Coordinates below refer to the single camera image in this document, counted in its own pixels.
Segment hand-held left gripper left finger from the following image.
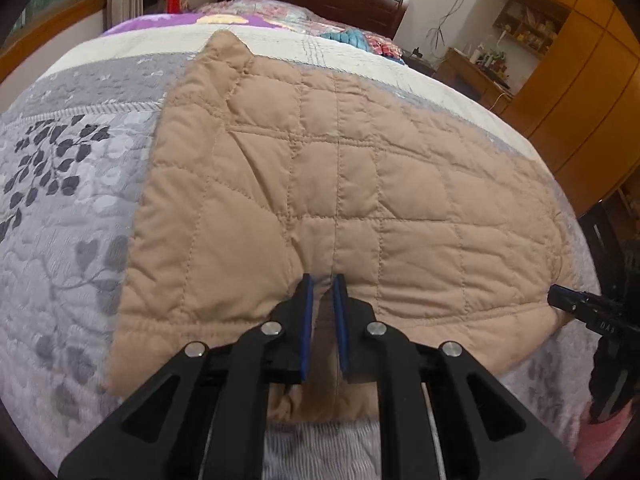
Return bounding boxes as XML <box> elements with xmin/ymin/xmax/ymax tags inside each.
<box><xmin>59</xmin><ymin>274</ymin><xmax>316</xmax><ymax>480</ymax></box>

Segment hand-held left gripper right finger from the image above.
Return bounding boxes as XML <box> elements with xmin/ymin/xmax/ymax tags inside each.
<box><xmin>331</xmin><ymin>274</ymin><xmax>584</xmax><ymax>480</ymax></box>

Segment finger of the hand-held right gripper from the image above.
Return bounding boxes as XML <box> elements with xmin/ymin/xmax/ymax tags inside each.
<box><xmin>547</xmin><ymin>284</ymin><xmax>602</xmax><ymax>319</ymax></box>

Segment beige quilted coat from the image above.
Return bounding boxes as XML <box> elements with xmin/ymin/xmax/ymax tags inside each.
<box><xmin>102</xmin><ymin>30</ymin><xmax>567</xmax><ymax>423</ymax></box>

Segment pink cloth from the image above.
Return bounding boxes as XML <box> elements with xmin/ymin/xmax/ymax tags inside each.
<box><xmin>574</xmin><ymin>400</ymin><xmax>640</xmax><ymax>480</ymax></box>

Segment wooden wardrobe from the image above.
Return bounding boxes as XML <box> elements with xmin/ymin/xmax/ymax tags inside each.
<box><xmin>500</xmin><ymin>0</ymin><xmax>640</xmax><ymax>217</ymax></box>

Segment wooden desk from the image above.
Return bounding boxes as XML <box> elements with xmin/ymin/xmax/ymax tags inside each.
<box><xmin>442</xmin><ymin>47</ymin><xmax>514</xmax><ymax>112</ymax></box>

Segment grey floral quilted bedspread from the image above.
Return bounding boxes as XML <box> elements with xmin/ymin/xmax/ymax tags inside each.
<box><xmin>0</xmin><ymin>24</ymin><xmax>601</xmax><ymax>480</ymax></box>

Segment dark wooden nightstand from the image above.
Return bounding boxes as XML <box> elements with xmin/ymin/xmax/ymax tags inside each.
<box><xmin>405</xmin><ymin>47</ymin><xmax>437</xmax><ymax>77</ymax></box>

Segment red patterned cloth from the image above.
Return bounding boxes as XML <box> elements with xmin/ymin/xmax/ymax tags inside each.
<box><xmin>365</xmin><ymin>30</ymin><xmax>407</xmax><ymax>64</ymax></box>

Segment blue cloth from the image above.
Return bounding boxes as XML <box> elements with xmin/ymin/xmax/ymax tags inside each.
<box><xmin>320</xmin><ymin>29</ymin><xmax>374</xmax><ymax>52</ymax></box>

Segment pink floral duvet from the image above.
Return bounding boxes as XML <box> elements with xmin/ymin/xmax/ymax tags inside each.
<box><xmin>192</xmin><ymin>0</ymin><xmax>351</xmax><ymax>37</ymax></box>

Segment purple floral blanket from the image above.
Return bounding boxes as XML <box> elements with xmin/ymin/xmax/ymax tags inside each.
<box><xmin>102</xmin><ymin>11</ymin><xmax>281</xmax><ymax>37</ymax></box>

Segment large wood-framed window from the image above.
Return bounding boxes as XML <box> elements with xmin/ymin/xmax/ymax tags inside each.
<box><xmin>0</xmin><ymin>0</ymin><xmax>112</xmax><ymax>82</ymax></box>

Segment wooden wall shelf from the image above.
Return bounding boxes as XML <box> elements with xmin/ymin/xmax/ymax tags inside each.
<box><xmin>492</xmin><ymin>0</ymin><xmax>572</xmax><ymax>54</ymax></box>

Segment hanging white cables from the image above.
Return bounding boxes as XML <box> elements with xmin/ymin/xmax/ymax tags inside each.
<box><xmin>425</xmin><ymin>0</ymin><xmax>482</xmax><ymax>52</ymax></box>

